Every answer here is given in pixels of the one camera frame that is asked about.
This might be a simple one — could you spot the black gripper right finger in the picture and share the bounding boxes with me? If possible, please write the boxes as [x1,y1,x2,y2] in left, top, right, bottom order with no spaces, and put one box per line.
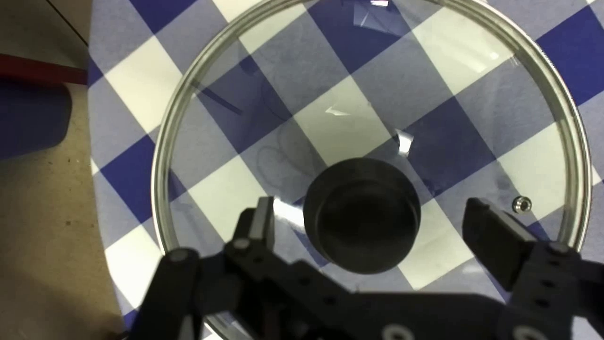
[462,197,604,340]

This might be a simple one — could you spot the red handled tool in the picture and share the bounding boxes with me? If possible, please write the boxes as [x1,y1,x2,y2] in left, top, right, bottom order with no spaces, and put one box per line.
[0,53,88,87]

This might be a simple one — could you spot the glass lid with black knob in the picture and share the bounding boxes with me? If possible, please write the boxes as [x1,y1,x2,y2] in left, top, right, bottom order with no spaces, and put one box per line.
[148,0,594,340]

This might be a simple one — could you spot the black seat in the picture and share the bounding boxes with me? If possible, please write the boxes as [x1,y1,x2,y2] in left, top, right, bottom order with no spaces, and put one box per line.
[0,81,73,159]

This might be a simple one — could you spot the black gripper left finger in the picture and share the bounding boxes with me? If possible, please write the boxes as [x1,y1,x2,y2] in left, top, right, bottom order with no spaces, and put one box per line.
[127,195,297,340]

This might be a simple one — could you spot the blue white checkered tablecloth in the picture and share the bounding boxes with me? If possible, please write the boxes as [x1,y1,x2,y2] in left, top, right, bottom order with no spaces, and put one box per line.
[86,0,604,340]

